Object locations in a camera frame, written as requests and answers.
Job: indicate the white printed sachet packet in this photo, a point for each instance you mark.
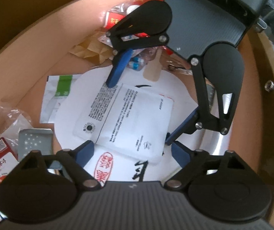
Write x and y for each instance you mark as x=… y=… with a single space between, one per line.
x=128 y=120

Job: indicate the grey star-pattern packet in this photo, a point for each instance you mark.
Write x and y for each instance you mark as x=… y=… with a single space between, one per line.
x=35 y=139

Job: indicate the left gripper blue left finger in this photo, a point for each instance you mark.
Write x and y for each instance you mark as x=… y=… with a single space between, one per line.
x=74 y=161

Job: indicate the wooden drawer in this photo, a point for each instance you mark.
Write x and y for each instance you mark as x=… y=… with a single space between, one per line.
x=35 y=39

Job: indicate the clear crumpled plastic bag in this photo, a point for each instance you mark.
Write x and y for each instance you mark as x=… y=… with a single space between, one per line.
x=12 y=121

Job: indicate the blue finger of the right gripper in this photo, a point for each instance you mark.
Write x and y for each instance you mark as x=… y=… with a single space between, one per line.
x=119 y=62
x=187 y=127

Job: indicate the crumpled brown paper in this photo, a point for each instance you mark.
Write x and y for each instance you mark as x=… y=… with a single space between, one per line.
x=92 y=49

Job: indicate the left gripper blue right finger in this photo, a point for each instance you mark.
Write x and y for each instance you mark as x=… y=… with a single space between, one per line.
x=192 y=165

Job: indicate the white green packet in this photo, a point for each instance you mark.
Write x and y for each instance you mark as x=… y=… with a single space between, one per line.
x=56 y=91

